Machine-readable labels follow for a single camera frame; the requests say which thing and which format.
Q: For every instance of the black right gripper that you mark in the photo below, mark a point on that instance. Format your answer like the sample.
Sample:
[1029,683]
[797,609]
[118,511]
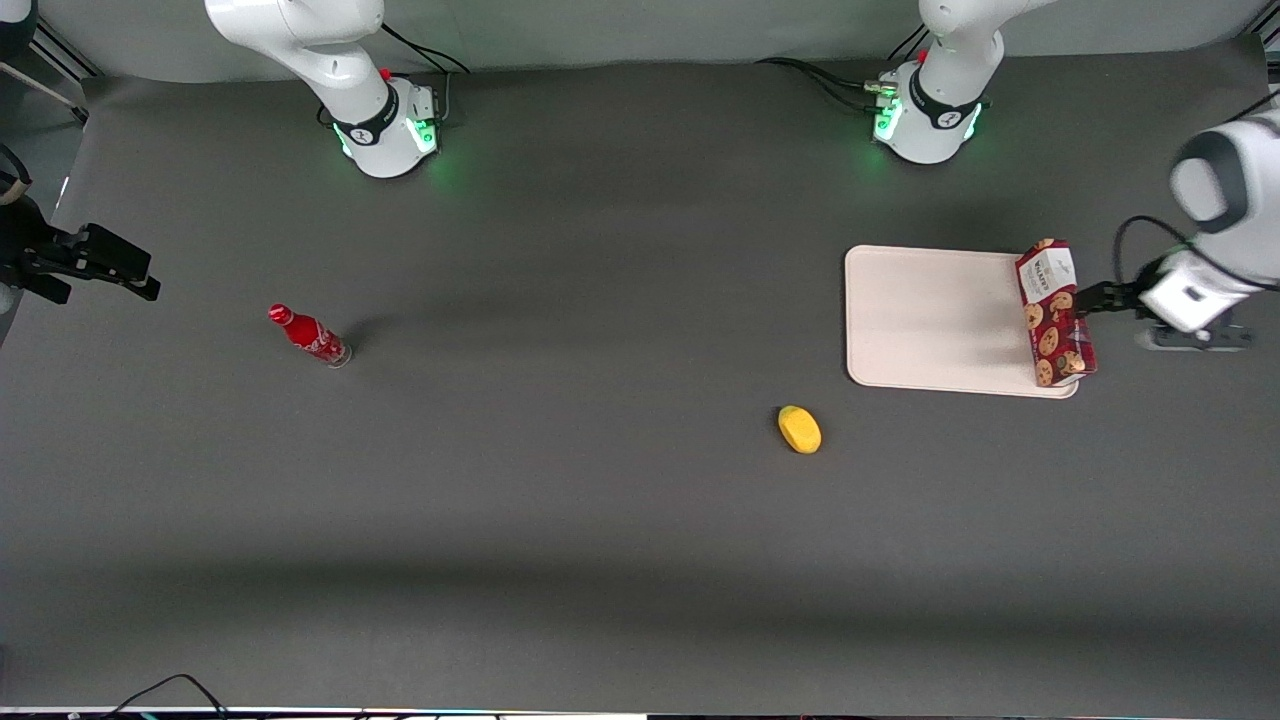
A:
[22,243]

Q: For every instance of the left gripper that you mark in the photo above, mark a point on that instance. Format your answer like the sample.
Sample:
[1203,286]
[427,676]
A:
[1119,296]

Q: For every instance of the red cookie box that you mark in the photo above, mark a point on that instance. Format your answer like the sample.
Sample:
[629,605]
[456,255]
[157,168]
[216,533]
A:
[1055,315]

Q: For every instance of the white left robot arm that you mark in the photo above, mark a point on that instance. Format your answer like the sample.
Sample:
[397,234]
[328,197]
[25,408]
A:
[940,100]

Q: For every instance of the white rectangular tray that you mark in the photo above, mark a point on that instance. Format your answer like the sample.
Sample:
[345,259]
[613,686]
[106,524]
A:
[935,320]

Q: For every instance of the red soda bottle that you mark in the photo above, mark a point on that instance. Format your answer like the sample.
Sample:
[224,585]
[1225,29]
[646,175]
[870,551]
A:
[310,337]

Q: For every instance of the yellow lemon toy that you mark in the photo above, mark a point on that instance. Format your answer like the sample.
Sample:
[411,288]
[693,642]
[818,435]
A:
[800,429]

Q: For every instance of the black metal stand frame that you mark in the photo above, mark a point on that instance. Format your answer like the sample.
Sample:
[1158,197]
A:
[50,65]

